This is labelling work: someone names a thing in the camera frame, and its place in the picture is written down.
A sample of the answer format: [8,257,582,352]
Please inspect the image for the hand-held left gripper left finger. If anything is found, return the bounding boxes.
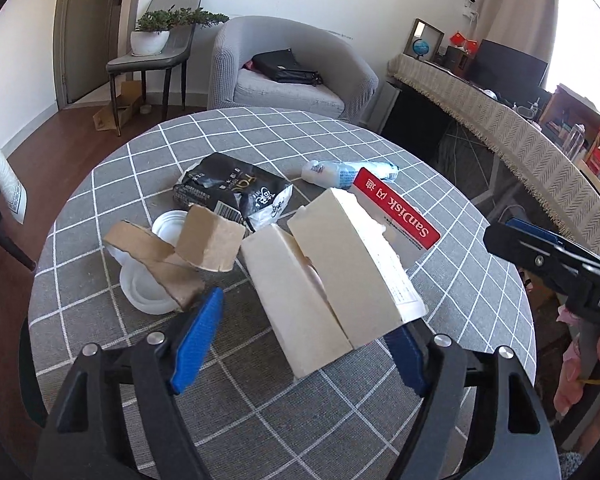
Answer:
[32,287,226,480]

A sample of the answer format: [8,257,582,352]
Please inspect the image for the person's right hand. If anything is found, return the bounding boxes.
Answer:
[552,332,600,416]

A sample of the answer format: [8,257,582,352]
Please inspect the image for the black monitor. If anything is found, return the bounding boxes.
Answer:
[472,38,550,96]

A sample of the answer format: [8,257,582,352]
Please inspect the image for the white tablecloth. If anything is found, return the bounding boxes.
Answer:
[0,105,28,224]

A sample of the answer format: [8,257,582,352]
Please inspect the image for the white plastic tub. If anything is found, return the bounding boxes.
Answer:
[115,247,181,316]

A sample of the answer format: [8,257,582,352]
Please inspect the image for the red label flat box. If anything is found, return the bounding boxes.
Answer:
[351,166,441,266]

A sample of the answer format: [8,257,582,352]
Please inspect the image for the small red flags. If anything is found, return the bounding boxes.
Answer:
[450,31,480,54]

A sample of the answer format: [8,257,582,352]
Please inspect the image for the white plastic lid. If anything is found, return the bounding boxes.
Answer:
[151,210,188,243]

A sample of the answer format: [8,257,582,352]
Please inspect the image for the wooden picture frame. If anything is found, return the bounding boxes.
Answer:
[404,18,446,62]

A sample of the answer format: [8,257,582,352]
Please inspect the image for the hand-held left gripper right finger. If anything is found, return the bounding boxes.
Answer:
[384,317,563,480]

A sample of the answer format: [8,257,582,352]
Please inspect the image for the grey checked tablecloth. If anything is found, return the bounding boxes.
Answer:
[27,107,538,480]

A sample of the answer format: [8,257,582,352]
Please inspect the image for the black table leg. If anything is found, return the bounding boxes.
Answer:
[0,190,37,272]

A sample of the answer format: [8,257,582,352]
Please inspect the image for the flat cardboard box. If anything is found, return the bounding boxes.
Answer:
[92,80,148,132]

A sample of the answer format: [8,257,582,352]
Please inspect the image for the torn brown cardboard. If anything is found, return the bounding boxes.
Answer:
[103,204,247,311]

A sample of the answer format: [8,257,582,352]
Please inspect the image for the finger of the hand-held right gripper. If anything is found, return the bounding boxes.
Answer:
[502,216,600,273]
[484,223,593,301]

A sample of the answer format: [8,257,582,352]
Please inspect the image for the long table beige cloth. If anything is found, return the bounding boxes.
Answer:
[387,52,600,256]

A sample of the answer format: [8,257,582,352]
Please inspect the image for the wooden shelf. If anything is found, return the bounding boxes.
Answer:
[540,84,600,173]

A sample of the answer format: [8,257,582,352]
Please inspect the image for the potted plant white pot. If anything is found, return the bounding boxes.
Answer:
[131,5,230,57]

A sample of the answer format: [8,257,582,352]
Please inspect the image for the grey door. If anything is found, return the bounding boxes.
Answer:
[52,0,143,108]

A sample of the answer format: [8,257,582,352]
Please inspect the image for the grey armchair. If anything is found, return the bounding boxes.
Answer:
[207,16,379,122]

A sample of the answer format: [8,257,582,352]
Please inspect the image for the black foil bag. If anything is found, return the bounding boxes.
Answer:
[172,152,294,233]

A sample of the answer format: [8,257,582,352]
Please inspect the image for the clear plastic bottle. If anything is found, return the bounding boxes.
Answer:
[300,159,400,188]

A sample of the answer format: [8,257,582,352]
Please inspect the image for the grey dining chair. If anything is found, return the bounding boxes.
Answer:
[106,0,202,137]

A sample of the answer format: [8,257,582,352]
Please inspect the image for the black handbag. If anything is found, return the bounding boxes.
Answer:
[250,48,325,87]

